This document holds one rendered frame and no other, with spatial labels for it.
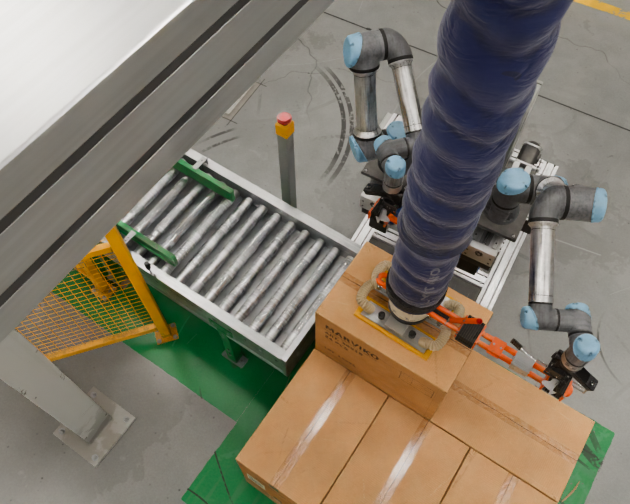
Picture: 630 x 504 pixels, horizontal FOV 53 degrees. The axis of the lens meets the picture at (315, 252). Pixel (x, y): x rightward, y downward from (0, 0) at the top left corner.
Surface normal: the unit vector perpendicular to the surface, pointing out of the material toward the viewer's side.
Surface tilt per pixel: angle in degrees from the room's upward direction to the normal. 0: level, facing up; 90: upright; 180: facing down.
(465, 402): 0
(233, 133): 0
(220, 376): 0
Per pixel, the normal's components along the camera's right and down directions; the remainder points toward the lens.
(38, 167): 0.83, 0.49
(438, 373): 0.00, -0.49
